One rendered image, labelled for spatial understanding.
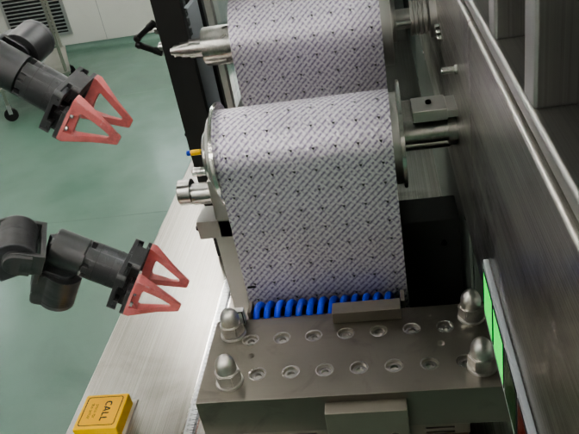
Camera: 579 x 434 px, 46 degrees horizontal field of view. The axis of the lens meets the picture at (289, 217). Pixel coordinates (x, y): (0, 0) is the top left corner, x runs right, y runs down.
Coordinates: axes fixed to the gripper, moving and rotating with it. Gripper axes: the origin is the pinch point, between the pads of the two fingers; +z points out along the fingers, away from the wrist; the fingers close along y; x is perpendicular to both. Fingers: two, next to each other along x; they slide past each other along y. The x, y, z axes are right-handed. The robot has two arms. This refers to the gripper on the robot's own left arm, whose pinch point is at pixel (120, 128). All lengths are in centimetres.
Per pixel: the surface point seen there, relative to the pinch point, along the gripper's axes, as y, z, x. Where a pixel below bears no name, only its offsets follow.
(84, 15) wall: -552, -121, -224
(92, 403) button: 13.6, 15.6, -37.2
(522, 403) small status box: 46, 41, 22
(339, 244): 5.9, 34.1, 4.1
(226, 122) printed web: 2.3, 12.1, 10.0
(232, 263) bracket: -2.3, 24.5, -13.0
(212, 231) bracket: -1.5, 18.9, -8.9
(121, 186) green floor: -246, -6, -172
